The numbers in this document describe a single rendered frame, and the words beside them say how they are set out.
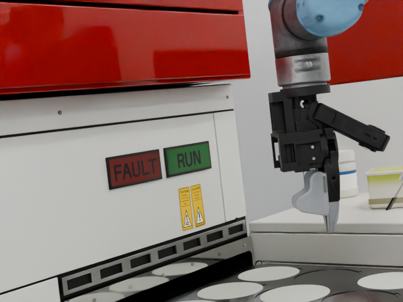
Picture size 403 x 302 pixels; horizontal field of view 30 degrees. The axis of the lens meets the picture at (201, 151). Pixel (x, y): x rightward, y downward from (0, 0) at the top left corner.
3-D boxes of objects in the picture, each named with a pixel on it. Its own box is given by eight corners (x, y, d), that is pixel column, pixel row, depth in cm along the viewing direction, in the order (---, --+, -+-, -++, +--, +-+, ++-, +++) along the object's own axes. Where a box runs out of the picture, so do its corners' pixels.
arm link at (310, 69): (321, 55, 111) (334, 50, 103) (324, 86, 111) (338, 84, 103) (270, 61, 110) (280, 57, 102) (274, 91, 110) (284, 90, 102)
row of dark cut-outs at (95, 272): (61, 295, 103) (59, 277, 103) (243, 232, 137) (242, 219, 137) (64, 295, 103) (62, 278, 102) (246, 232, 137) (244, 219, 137)
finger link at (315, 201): (297, 236, 108) (290, 173, 107) (337, 231, 108) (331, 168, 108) (301, 240, 105) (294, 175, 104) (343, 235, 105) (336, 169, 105)
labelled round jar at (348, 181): (318, 199, 157) (313, 154, 157) (334, 194, 163) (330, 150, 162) (349, 198, 153) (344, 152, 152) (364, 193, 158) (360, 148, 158)
